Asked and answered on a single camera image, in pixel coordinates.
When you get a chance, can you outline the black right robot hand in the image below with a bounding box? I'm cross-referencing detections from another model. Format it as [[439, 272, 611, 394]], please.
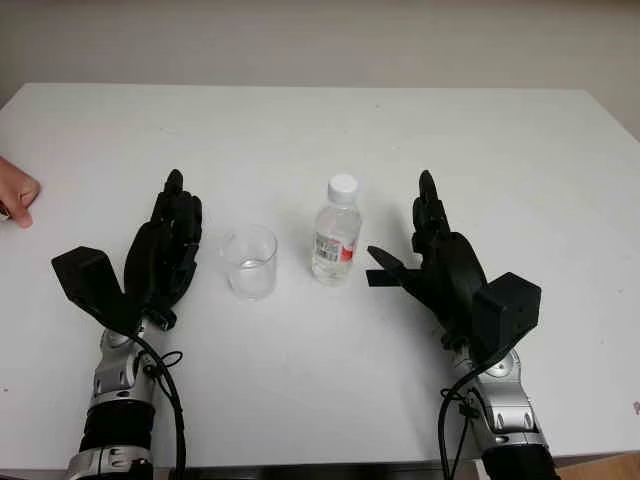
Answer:
[[366, 169, 487, 347]]

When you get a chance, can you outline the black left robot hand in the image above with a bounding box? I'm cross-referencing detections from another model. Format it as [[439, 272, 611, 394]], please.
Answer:
[[122, 168, 204, 332]]

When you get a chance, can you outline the clear plastic water bottle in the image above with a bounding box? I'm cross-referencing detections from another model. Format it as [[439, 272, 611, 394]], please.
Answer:
[[311, 173, 363, 288]]

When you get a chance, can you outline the clear glass cup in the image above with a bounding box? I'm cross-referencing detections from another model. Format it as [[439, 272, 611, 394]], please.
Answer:
[[220, 224, 279, 302]]

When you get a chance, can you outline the black tape strip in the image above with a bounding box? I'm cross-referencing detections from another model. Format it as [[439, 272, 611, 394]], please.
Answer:
[[365, 269, 402, 289]]

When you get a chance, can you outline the person's bare hand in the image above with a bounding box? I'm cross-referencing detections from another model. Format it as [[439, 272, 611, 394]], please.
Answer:
[[0, 155, 42, 230]]

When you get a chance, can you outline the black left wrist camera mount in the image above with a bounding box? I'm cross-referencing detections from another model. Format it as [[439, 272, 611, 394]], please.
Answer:
[[50, 245, 145, 334]]

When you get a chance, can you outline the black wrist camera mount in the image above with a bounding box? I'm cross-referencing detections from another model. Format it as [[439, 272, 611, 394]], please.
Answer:
[[50, 245, 145, 334], [471, 272, 543, 365]]

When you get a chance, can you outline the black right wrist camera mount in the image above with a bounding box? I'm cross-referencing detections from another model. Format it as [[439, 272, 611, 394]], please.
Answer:
[[471, 272, 543, 365]]

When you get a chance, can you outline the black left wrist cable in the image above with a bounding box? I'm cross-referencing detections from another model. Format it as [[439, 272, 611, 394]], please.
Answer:
[[133, 333, 188, 480]]

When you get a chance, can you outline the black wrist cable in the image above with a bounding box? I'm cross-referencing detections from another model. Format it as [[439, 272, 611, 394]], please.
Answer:
[[133, 333, 188, 480], [437, 358, 501, 480]]

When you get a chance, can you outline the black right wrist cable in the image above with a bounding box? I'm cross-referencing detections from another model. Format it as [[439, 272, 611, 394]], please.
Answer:
[[437, 358, 501, 480]]

